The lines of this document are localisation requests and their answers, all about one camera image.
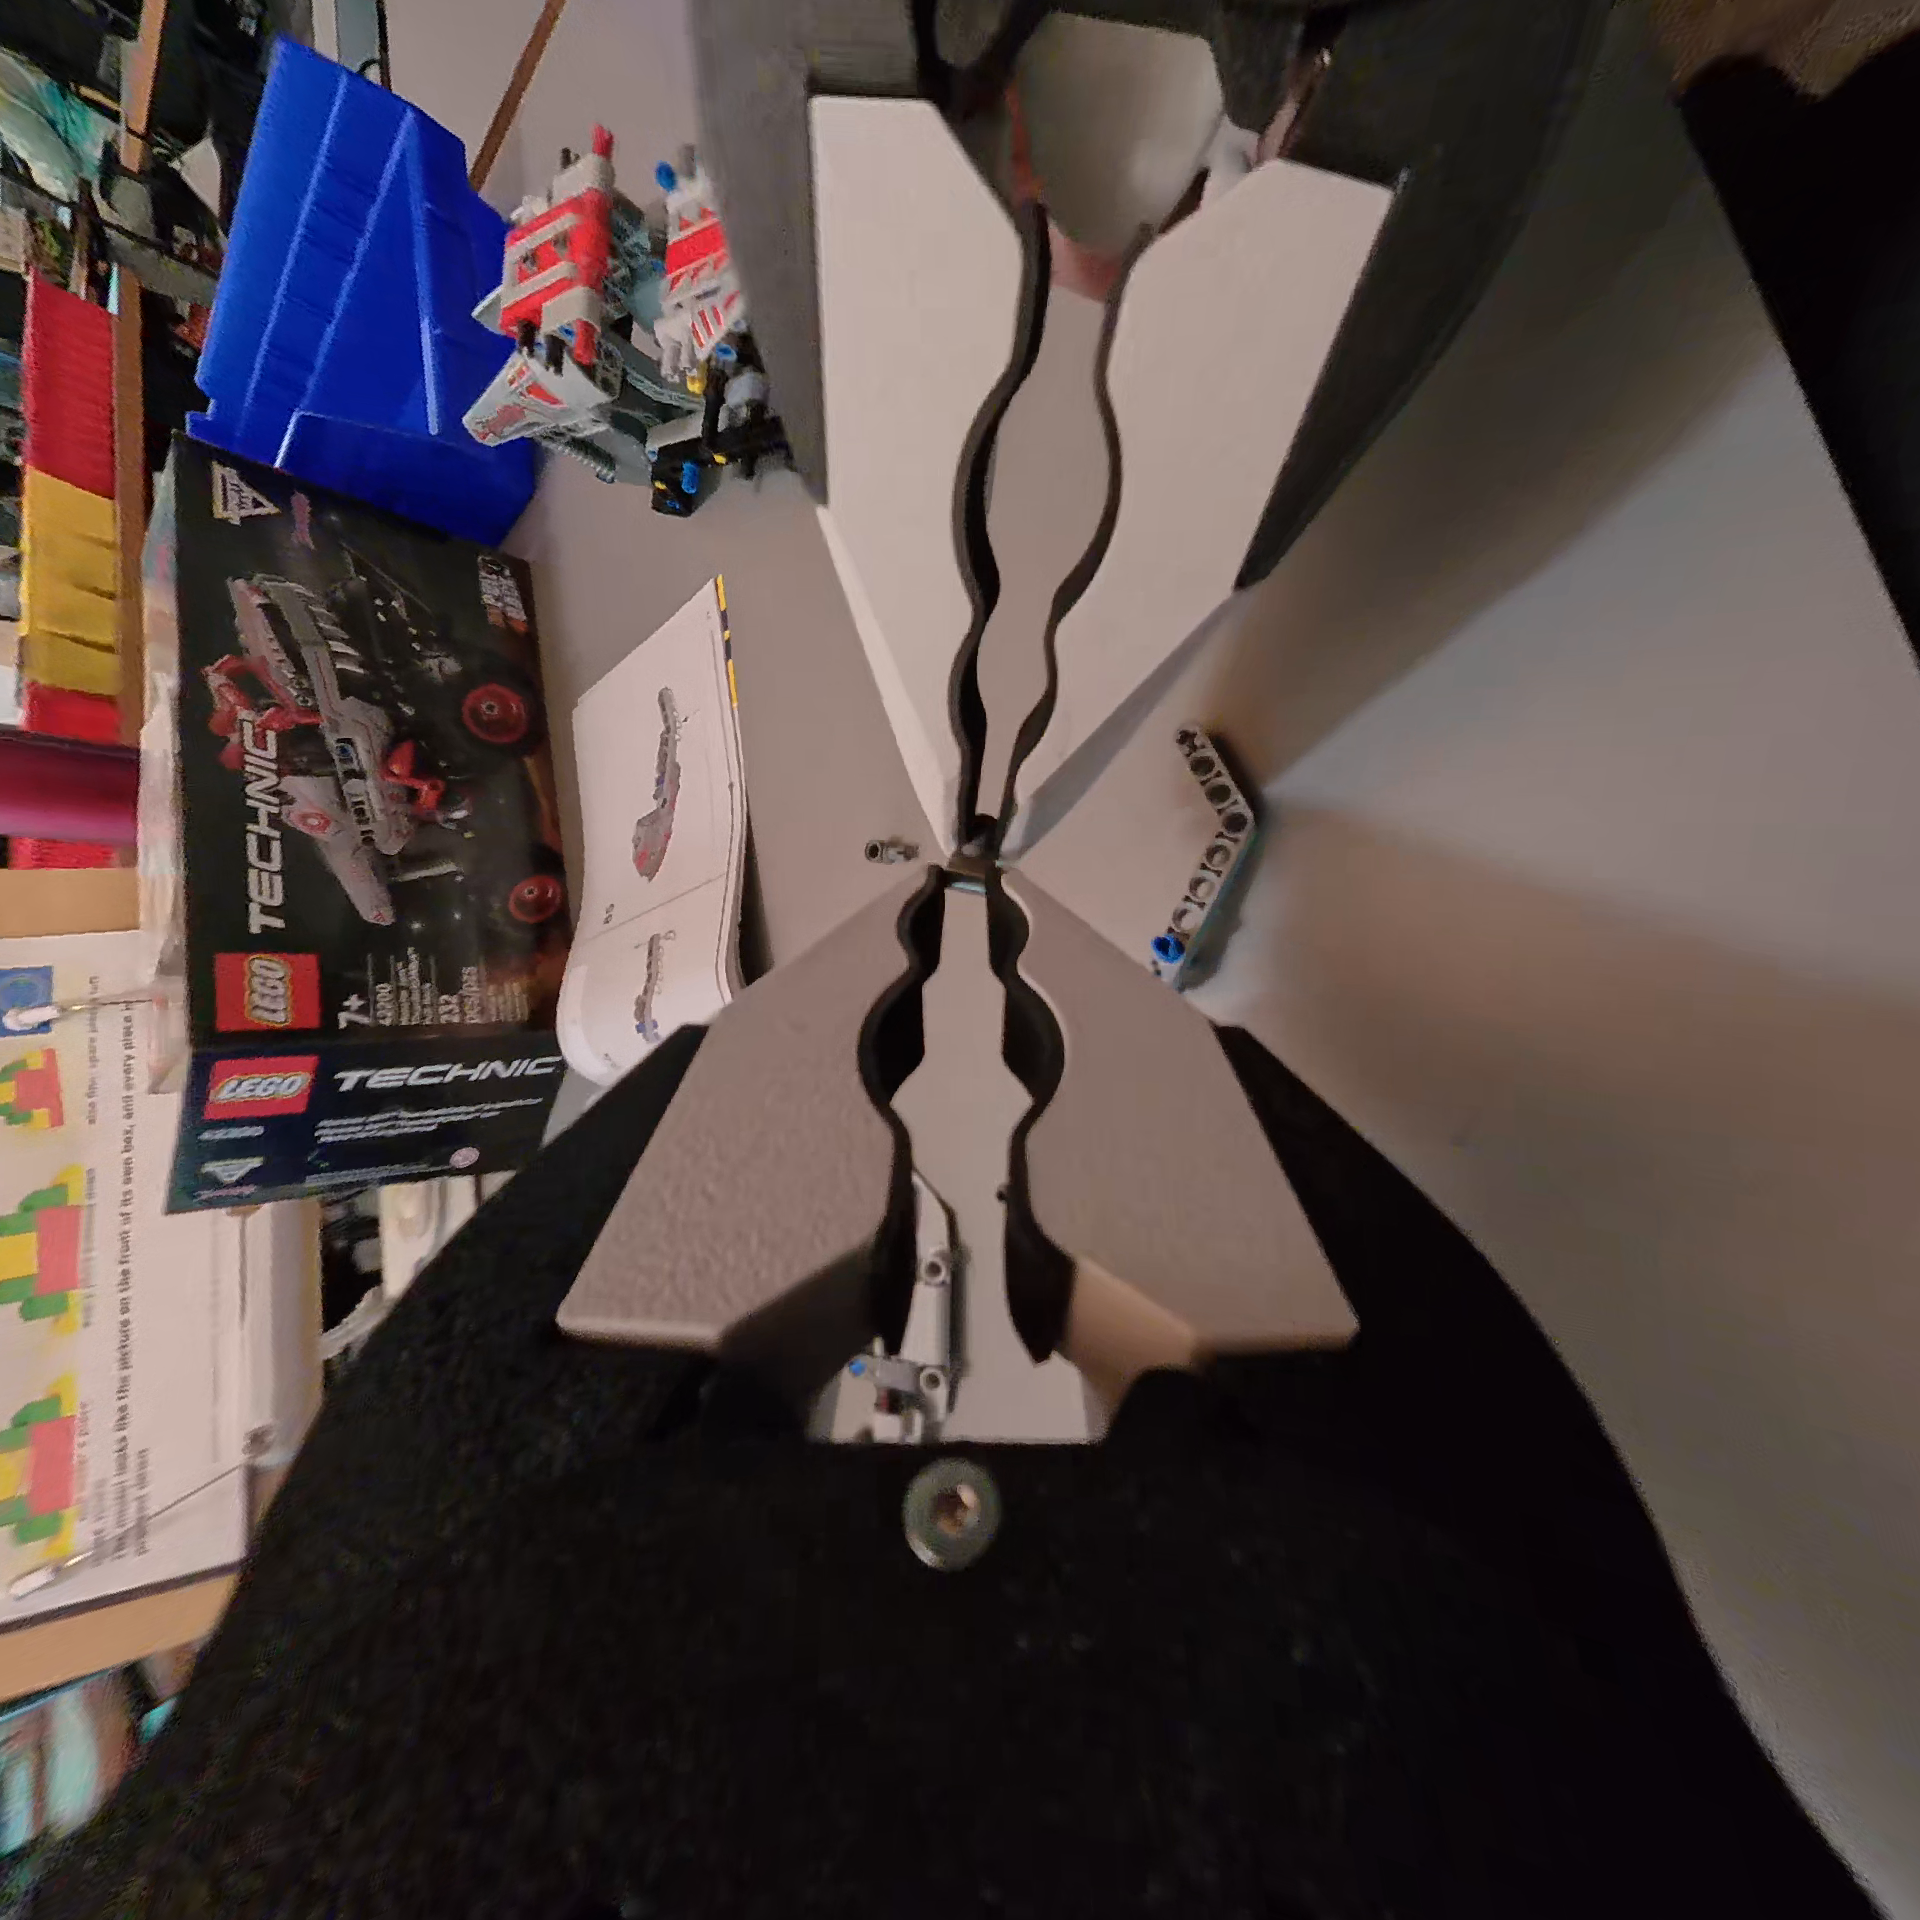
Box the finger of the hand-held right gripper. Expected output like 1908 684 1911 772
686 0 1048 852
986 0 1619 866

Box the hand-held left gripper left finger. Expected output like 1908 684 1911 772
554 869 949 1419

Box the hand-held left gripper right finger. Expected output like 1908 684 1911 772
995 873 1365 1405

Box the grey bent toy beam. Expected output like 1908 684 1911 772
1150 725 1264 995

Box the grey desk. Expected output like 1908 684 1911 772
504 0 1920 1862

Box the grey toy connector piece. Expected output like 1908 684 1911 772
844 1242 965 1429

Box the red white toy truck model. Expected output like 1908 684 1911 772
460 127 792 521

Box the white instruction booklet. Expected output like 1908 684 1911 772
554 576 753 1092

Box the wooden stick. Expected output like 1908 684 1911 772
472 0 571 200

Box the blue plastic bin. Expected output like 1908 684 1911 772
191 36 543 554

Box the black toy set box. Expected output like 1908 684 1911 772
163 431 576 1214

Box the printed paper sheet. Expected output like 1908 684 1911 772
0 931 326 1630

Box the printed paper on clipboard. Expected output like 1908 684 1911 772
0 869 326 1708

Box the stack of red yellow bins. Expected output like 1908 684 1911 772
11 276 149 747

